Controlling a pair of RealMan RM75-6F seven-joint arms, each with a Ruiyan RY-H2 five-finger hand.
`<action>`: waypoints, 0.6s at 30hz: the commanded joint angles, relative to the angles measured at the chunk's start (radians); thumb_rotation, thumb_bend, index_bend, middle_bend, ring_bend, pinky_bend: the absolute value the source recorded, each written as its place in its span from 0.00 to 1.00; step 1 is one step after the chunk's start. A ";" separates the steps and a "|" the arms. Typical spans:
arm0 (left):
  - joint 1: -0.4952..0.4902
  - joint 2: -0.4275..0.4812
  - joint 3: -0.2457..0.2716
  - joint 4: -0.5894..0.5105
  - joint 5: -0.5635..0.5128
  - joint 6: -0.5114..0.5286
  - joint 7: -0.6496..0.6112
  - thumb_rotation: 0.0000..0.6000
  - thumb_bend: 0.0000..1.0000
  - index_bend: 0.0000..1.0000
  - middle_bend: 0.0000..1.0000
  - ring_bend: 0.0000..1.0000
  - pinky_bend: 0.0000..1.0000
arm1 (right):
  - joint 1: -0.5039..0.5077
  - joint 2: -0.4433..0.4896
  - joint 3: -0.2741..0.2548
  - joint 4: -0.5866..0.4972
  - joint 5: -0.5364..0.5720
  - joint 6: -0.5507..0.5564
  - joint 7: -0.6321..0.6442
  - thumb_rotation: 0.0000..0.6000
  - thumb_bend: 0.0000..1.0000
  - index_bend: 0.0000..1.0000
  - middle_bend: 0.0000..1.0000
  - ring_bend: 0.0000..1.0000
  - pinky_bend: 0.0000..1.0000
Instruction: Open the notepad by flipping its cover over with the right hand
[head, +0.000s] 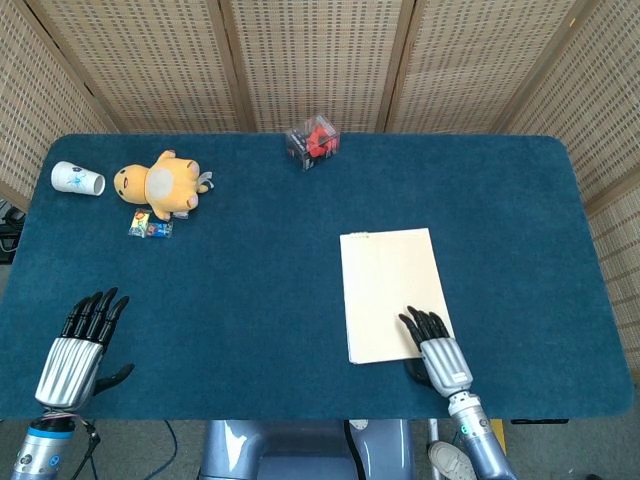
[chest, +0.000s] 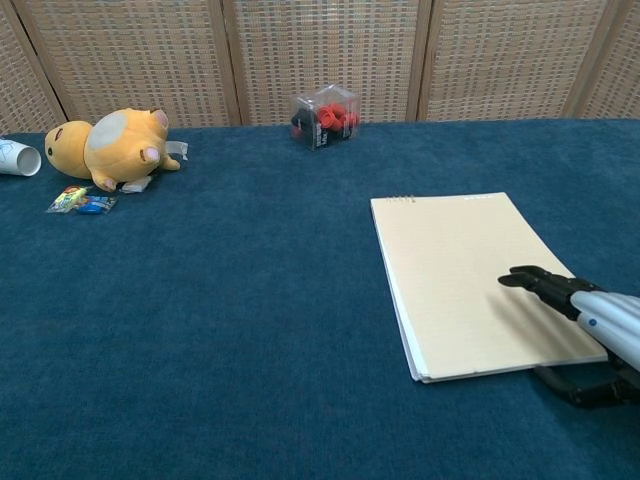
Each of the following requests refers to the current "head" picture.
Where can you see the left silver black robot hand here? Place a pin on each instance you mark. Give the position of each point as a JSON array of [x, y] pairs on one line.
[[70, 365]]

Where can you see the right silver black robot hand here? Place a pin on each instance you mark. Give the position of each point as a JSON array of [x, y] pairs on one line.
[[445, 360]]

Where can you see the yellow spiral notebook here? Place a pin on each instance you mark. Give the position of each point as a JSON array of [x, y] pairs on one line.
[[390, 290]]

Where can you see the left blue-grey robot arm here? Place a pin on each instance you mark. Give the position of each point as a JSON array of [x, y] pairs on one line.
[[45, 450]]

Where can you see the yellow floor tape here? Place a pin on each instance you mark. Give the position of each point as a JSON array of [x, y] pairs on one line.
[[498, 431]]

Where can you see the white sneaker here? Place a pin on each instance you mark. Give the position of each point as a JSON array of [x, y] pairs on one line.
[[450, 462]]

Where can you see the black equipment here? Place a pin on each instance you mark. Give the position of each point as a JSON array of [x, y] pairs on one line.
[[10, 235]]

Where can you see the yellow green candy packet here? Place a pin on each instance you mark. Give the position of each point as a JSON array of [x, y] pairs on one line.
[[140, 222]]

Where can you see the blue candy packet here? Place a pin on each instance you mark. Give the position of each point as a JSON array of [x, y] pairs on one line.
[[161, 230]]

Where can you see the blue-grey robot torso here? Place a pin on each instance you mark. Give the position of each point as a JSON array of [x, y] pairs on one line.
[[300, 450]]

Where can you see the small clear packet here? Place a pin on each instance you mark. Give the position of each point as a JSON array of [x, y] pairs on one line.
[[181, 215]]

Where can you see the white paper cup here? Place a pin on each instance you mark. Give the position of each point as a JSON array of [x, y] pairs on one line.
[[75, 177]]

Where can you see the blue felt table cloth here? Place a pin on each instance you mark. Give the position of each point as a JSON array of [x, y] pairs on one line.
[[250, 300]]

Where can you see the yellow plush toy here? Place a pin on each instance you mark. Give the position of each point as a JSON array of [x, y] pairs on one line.
[[165, 185]]

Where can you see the clear box red black pieces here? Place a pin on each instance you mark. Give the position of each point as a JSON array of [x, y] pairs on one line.
[[312, 142]]

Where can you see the woven wooden folding screen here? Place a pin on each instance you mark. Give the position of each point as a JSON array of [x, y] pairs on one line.
[[320, 60]]

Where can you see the black table frame bar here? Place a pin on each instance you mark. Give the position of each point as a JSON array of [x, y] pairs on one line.
[[540, 421]]

